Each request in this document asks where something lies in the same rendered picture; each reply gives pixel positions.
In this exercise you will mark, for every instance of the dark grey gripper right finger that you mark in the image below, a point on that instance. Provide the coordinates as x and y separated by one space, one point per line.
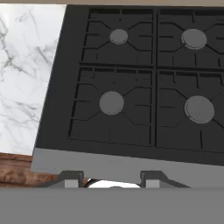
151 178

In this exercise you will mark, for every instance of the white round knob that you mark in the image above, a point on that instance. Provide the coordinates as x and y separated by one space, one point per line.
112 184

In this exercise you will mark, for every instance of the black gas hob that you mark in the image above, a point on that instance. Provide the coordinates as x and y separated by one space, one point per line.
140 87

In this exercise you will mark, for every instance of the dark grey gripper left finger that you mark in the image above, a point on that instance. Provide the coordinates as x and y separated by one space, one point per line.
73 178

